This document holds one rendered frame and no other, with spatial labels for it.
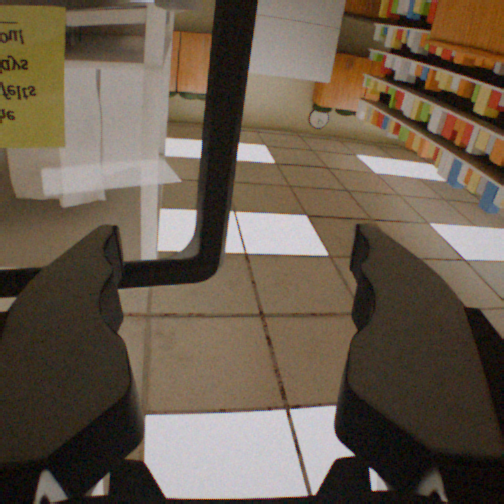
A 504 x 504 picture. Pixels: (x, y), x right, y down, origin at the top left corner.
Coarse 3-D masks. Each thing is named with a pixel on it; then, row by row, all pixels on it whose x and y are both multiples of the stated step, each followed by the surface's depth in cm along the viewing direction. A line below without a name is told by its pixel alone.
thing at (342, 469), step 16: (128, 464) 5; (144, 464) 5; (336, 464) 5; (352, 464) 5; (368, 464) 5; (112, 480) 5; (128, 480) 5; (144, 480) 5; (336, 480) 5; (352, 480) 5; (368, 480) 5; (96, 496) 4; (112, 496) 4; (128, 496) 4; (144, 496) 4; (160, 496) 5; (288, 496) 4; (304, 496) 4; (320, 496) 4; (336, 496) 4; (352, 496) 4; (368, 496) 4; (384, 496) 4; (400, 496) 4; (416, 496) 4
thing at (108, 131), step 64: (0, 0) 16; (64, 0) 17; (128, 0) 18; (0, 64) 17; (64, 64) 18; (128, 64) 19; (192, 64) 20; (0, 128) 19; (64, 128) 20; (128, 128) 21; (192, 128) 22; (0, 192) 21; (64, 192) 22; (128, 192) 23; (192, 192) 25; (0, 256) 23; (128, 256) 26
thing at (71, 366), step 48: (96, 240) 10; (48, 288) 9; (96, 288) 9; (48, 336) 7; (96, 336) 7; (0, 384) 6; (48, 384) 6; (96, 384) 6; (0, 432) 5; (48, 432) 5; (96, 432) 6; (144, 432) 7; (96, 480) 6
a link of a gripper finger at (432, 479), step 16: (480, 320) 8; (480, 336) 7; (496, 336) 7; (480, 352) 7; (496, 352) 7; (496, 368) 7; (496, 384) 6; (496, 400) 6; (432, 464) 5; (448, 464) 5; (464, 464) 5; (480, 464) 5; (416, 480) 6; (432, 480) 5; (448, 480) 5; (464, 480) 5; (480, 480) 5; (496, 480) 5; (432, 496) 5; (448, 496) 5; (464, 496) 5; (480, 496) 5; (496, 496) 5
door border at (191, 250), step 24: (216, 0) 19; (216, 24) 20; (216, 48) 20; (216, 72) 21; (216, 96) 22; (240, 96) 22; (240, 120) 23; (192, 240) 27; (144, 264) 27; (168, 264) 27; (192, 264) 28
